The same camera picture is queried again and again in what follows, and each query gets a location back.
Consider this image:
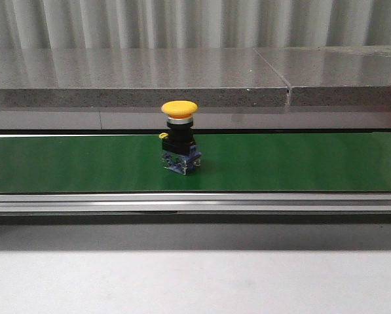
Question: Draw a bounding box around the grey granite countertop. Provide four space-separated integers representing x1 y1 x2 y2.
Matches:
0 46 391 130

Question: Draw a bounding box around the grey pleated curtain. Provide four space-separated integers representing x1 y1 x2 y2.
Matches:
0 1 391 48

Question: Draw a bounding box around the yellow mushroom push button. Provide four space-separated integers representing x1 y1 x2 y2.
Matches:
159 100 201 175

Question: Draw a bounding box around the green conveyor belt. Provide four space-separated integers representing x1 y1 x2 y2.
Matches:
0 132 391 194

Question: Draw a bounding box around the aluminium conveyor frame rail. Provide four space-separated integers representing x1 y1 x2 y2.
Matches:
0 192 391 224

